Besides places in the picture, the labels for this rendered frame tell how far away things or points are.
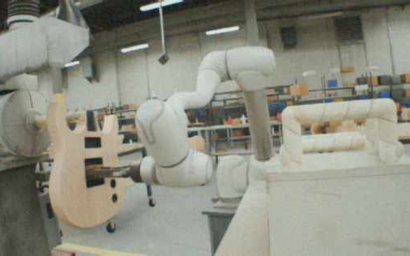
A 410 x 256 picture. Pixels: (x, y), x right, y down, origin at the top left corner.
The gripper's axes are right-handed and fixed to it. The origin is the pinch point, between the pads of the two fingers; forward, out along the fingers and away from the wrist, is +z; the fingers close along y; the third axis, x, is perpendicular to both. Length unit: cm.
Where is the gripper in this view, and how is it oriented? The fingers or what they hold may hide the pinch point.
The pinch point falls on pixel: (96, 172)
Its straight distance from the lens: 97.5
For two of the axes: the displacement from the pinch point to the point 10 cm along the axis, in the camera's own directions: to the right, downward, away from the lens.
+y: 3.0, 0.3, 9.5
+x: -0.8, -10.0, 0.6
